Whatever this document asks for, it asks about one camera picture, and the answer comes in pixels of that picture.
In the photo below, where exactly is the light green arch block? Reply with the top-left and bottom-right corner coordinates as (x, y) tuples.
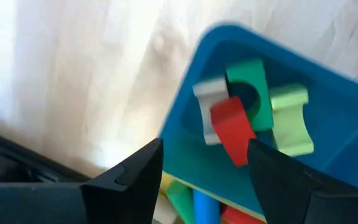
(268, 83), (315, 157)

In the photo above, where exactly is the black table frame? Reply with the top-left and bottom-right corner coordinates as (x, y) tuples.
(0, 125), (90, 185)

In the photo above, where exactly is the red arch block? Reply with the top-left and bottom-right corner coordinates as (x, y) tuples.
(209, 95), (258, 168)

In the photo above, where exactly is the teal plastic tray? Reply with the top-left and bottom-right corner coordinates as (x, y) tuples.
(158, 23), (358, 222)

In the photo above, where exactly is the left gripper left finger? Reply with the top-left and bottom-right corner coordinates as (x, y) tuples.
(0, 138), (165, 224)

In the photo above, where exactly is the grey block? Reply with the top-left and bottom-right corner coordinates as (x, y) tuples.
(192, 77), (230, 146)

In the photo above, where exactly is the green short block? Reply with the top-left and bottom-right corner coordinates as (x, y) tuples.
(165, 180), (196, 224)

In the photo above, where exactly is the blue cylinder block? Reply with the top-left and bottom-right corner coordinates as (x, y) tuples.
(192, 188), (223, 224)

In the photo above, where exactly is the natural wood cylinder block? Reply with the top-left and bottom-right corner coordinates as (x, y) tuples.
(152, 192), (180, 224)

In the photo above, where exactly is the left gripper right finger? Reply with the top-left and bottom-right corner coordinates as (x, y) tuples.
(247, 138), (358, 224)

